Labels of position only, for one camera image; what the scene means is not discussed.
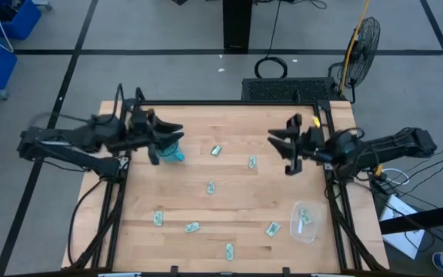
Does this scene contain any yellow cable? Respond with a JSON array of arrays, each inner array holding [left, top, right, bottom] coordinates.
[[338, 0, 371, 93]]

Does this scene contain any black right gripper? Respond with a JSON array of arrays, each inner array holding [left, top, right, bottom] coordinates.
[[266, 113, 327, 176]]

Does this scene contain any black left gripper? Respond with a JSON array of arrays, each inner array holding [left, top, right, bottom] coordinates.
[[127, 108, 185, 166]]

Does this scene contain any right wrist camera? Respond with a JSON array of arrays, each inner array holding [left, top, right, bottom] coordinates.
[[305, 125, 325, 145]]

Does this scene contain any black aluminium table frame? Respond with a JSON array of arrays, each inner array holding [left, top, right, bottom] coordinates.
[[67, 86, 390, 272]]

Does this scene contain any coiled black cable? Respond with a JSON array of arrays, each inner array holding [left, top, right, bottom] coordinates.
[[254, 0, 288, 80]]

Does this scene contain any white cardboard box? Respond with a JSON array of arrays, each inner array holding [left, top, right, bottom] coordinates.
[[378, 194, 426, 261]]

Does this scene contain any white cable loop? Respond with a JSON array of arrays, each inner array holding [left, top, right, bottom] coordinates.
[[381, 168, 410, 186]]

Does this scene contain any teal plastic container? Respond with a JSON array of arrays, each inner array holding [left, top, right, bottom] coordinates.
[[155, 140, 186, 163]]

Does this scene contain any black beam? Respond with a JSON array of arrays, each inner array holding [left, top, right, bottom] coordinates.
[[378, 202, 443, 235]]

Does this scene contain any black floor fan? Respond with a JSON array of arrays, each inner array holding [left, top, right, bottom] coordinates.
[[328, 16, 381, 104]]

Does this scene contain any black column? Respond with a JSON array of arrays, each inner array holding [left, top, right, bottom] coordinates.
[[222, 0, 254, 51]]

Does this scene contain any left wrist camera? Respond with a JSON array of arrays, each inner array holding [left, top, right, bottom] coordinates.
[[131, 110, 149, 134]]

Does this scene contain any clear plastic container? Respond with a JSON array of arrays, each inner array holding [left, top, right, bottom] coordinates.
[[289, 199, 328, 244]]

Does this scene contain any black perforated computer case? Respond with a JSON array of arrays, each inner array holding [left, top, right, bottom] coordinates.
[[241, 76, 341, 103]]

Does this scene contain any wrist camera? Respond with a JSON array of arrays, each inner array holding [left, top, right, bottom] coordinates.
[[131, 110, 149, 134], [305, 125, 325, 145]]

